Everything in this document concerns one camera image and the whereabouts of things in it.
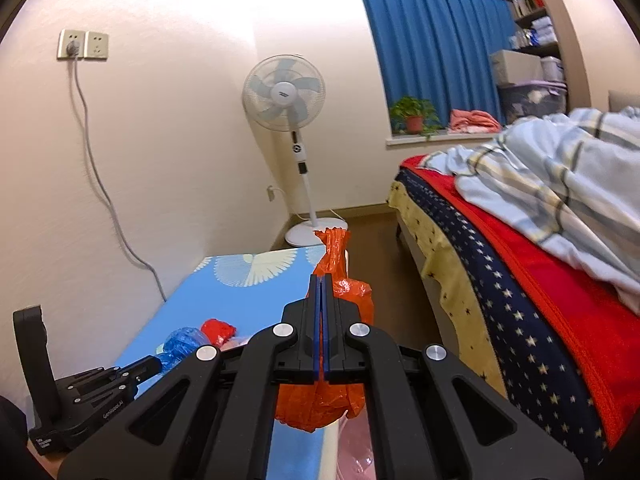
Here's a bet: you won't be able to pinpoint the white wall socket pair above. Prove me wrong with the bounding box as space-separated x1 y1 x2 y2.
56 29 110 61

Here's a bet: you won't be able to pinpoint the small red plastic bag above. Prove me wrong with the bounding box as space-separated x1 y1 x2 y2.
200 318 236 348

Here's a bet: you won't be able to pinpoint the wooden bookshelf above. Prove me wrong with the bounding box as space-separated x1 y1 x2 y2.
506 0 592 110

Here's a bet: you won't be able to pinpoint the plaid light blue quilt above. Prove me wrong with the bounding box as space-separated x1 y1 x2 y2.
419 106 639 312

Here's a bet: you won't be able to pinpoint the large orange-red plastic bag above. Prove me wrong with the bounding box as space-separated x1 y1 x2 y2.
276 228 374 432

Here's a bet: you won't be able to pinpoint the grey wall cable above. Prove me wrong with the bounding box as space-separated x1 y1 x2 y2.
67 44 168 304

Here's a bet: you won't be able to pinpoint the blue patterned table cloth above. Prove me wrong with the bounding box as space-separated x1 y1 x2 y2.
115 245 338 479

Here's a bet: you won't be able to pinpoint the blue plastic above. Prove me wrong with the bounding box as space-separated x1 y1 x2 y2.
156 327 210 374

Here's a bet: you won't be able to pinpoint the navy star bed sheet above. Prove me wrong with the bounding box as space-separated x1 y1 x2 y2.
387 167 608 476

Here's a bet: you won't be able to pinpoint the pink plastic trash basin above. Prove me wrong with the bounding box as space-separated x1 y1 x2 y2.
336 408 376 480

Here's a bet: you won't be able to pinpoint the white standing fan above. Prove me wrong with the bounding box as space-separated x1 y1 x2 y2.
242 54 348 248

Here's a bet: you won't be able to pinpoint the white plastic jar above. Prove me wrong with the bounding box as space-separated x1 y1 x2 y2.
540 56 565 82

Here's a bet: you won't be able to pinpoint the cardboard box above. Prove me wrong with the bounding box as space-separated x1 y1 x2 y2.
489 50 544 86

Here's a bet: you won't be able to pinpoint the potted green plant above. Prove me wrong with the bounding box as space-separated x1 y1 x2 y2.
390 96 442 136

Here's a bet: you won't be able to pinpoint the purple lidded storage bin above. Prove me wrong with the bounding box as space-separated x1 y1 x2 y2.
498 80 567 124

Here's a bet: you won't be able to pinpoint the pink folded clothes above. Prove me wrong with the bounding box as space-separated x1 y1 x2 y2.
448 108 501 134

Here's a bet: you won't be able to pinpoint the blue curtain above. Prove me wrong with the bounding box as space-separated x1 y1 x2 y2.
362 0 515 125

